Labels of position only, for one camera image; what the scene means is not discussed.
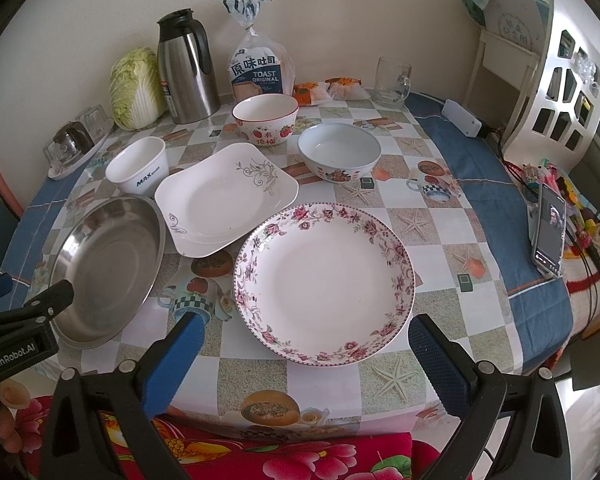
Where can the napa cabbage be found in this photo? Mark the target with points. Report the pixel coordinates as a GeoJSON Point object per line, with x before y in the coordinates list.
{"type": "Point", "coordinates": [135, 93]}

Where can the tray with glass cups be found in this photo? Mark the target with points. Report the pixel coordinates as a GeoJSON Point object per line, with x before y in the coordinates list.
{"type": "Point", "coordinates": [99, 125]}

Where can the glass teapot black handle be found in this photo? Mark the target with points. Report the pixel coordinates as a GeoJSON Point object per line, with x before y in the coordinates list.
{"type": "Point", "coordinates": [68, 144]}

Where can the floral round plate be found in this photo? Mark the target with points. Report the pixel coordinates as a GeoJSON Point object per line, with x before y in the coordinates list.
{"type": "Point", "coordinates": [324, 284]}

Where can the stainless steel round plate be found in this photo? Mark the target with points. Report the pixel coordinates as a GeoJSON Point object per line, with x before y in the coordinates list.
{"type": "Point", "coordinates": [111, 258]}

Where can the toast bread bag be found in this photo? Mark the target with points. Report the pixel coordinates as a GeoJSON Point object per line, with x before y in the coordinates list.
{"type": "Point", "coordinates": [259, 65]}

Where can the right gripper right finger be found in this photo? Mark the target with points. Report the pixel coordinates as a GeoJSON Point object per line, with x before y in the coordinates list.
{"type": "Point", "coordinates": [535, 444]}

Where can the strawberry pattern bowl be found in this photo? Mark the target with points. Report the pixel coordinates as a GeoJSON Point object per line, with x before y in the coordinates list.
{"type": "Point", "coordinates": [266, 120]}

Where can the orange snack packet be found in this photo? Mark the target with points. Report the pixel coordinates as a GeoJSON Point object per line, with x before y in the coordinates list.
{"type": "Point", "coordinates": [344, 88]}
{"type": "Point", "coordinates": [312, 93]}

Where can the smartphone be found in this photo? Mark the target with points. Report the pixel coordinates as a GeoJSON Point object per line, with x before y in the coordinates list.
{"type": "Point", "coordinates": [548, 232]}

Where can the checkered tablecloth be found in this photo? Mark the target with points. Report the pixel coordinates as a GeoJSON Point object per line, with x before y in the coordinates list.
{"type": "Point", "coordinates": [464, 226]}

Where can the white MAX cup bowl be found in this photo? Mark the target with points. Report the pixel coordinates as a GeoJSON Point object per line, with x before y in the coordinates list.
{"type": "Point", "coordinates": [139, 168]}

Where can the clear glass mug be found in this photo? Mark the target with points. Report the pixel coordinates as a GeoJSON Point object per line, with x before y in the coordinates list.
{"type": "Point", "coordinates": [392, 82]}

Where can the white power adapter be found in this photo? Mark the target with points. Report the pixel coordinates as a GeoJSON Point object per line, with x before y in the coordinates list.
{"type": "Point", "coordinates": [463, 120]}

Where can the white square plate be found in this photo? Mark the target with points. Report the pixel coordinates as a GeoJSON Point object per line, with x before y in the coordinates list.
{"type": "Point", "coordinates": [213, 203]}

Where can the stainless steel thermos jug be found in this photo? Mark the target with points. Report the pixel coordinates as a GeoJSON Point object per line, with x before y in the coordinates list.
{"type": "Point", "coordinates": [185, 68]}

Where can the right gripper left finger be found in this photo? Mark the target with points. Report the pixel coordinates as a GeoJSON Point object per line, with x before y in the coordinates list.
{"type": "Point", "coordinates": [76, 443]}

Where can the pale blue bowl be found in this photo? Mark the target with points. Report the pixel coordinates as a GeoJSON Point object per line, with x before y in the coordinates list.
{"type": "Point", "coordinates": [339, 153]}

